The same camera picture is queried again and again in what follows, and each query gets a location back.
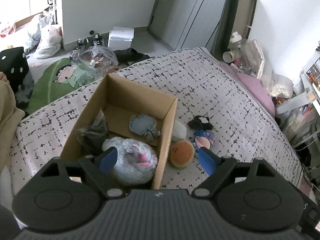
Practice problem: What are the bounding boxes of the clear plastic bag dark item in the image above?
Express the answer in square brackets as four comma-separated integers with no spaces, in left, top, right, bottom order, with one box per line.
[76,110,109,156]

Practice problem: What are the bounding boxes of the colorful blue pink pouch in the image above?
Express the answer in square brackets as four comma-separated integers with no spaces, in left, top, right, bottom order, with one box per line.
[191,129,215,157]

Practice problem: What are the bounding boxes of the fluffy blue plush toy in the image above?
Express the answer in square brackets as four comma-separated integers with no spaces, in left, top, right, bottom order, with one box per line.
[102,137,158,187]

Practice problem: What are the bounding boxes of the burger plush toy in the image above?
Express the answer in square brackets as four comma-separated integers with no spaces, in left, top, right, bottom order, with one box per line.
[169,140,195,168]

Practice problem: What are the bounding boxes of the black white small plush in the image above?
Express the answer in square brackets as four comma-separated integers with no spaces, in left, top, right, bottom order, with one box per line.
[188,115,213,131]

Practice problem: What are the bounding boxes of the blue denim plush pad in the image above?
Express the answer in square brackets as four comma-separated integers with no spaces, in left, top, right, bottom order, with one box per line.
[129,114,161,142]

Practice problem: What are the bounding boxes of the brown cardboard box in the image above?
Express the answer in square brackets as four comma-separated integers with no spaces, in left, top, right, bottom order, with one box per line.
[60,74,178,190]

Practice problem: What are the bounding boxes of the white black patterned bedspread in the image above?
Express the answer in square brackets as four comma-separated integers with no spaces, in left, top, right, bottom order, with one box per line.
[9,48,303,193]

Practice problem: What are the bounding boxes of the pink pillow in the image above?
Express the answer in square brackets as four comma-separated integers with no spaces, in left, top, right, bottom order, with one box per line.
[219,61,276,118]

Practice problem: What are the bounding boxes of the green leaf cartoon rug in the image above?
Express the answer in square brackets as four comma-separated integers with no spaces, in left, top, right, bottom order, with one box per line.
[27,58,102,114]

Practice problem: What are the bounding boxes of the white plastic bags pile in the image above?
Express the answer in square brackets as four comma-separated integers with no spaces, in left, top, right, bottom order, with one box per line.
[243,39,295,99]

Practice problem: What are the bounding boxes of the beige trouser leg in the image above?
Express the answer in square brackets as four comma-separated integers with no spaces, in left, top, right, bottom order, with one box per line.
[0,81,25,172]

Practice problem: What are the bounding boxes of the clear crumpled plastic bag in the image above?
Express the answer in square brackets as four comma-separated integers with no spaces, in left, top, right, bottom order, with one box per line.
[69,46,118,79]

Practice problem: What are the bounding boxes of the paper cup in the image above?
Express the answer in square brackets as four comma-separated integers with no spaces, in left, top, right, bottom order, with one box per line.
[222,51,237,63]

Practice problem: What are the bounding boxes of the black boots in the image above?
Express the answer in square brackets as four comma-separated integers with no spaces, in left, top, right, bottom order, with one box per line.
[114,48,150,66]

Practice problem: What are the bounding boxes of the white desk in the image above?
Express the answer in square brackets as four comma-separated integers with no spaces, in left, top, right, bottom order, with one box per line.
[276,72,320,115]

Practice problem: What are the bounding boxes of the clear plastic water bottle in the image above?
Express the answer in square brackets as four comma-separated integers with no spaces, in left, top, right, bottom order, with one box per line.
[229,31,251,74]

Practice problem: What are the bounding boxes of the bare foot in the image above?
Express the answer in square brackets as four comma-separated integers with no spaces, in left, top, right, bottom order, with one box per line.
[0,72,10,84]

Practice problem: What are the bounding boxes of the white air purifier box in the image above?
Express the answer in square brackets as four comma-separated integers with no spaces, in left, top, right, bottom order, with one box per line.
[108,27,135,50]

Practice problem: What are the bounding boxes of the black dice cushion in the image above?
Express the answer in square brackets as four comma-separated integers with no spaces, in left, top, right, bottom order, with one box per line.
[0,47,29,93]

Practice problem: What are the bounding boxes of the white plastic bag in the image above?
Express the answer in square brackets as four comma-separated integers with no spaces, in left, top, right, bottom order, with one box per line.
[35,24,62,59]

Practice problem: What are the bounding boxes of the leaning brown board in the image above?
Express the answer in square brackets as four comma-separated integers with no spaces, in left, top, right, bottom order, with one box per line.
[211,0,257,61]

